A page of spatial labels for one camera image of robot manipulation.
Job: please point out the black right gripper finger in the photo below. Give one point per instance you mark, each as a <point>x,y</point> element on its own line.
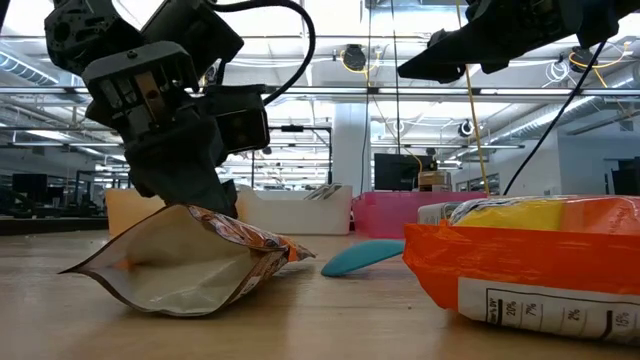
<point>450,57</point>

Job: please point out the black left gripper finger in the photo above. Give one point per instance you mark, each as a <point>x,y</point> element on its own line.
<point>230,200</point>
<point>175,165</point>

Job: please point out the brown orange candy pouch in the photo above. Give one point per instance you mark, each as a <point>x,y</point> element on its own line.
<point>175,265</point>

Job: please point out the silver metal spoon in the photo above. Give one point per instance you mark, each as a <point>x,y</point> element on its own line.
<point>336,188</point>

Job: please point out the gold lid spice jar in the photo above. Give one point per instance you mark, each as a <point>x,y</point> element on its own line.
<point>435,180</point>

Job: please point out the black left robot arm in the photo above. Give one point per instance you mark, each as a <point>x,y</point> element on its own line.
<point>90,30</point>

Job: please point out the orange plastic bin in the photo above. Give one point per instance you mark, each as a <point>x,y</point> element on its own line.
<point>125,210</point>

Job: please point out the white plastic bin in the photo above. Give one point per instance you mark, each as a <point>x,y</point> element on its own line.
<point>300,217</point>

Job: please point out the black monitor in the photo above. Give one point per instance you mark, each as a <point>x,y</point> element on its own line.
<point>400,172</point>

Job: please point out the teal silicone spoon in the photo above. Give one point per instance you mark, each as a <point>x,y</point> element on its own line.
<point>360,255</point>

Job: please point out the pink plastic bin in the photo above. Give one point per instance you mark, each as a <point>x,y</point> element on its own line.
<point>385,215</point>

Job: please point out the white label spice jar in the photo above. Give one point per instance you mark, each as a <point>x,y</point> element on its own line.
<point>432,214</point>

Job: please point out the orange ramen noodle packet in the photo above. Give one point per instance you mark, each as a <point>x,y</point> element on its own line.
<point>525,260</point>

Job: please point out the black metal camera stand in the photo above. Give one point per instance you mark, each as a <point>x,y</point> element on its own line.
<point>292,128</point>

